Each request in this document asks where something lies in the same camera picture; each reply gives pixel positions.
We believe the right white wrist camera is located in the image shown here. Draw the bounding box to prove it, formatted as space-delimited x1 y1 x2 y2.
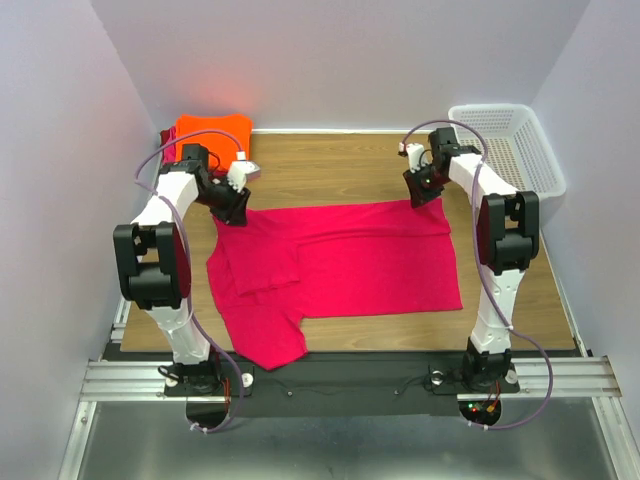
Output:
398 142 430 173

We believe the white plastic basket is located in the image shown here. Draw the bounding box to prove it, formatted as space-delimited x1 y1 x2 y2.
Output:
448 103 566 200

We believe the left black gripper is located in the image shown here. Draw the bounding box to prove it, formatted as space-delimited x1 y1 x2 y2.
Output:
197 176 252 228

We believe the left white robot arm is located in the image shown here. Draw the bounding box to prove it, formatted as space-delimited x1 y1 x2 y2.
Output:
113 143 254 396

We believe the folded orange t shirt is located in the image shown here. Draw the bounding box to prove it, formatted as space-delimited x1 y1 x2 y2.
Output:
175 114 253 169

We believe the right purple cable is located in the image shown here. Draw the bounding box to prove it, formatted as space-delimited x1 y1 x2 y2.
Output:
402 118 554 432

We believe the crimson t shirt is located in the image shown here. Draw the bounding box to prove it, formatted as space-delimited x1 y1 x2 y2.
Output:
206 199 463 370

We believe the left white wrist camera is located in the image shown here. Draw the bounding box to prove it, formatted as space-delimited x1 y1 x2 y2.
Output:
226 151 261 193

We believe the aluminium frame rail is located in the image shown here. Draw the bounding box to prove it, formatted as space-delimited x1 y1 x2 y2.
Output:
59 357 621 479

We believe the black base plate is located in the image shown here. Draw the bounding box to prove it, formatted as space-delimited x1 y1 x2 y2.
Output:
158 351 519 425

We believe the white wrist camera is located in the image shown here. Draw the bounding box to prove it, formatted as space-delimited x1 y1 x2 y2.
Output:
398 142 430 173
226 151 261 193

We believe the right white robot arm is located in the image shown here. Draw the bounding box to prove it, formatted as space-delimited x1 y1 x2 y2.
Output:
398 121 540 390

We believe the folded pink t shirt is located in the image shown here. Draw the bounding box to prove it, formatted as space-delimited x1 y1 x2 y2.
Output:
160 125 181 164

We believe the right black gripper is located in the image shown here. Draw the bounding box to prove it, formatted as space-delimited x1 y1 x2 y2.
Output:
403 162 448 208

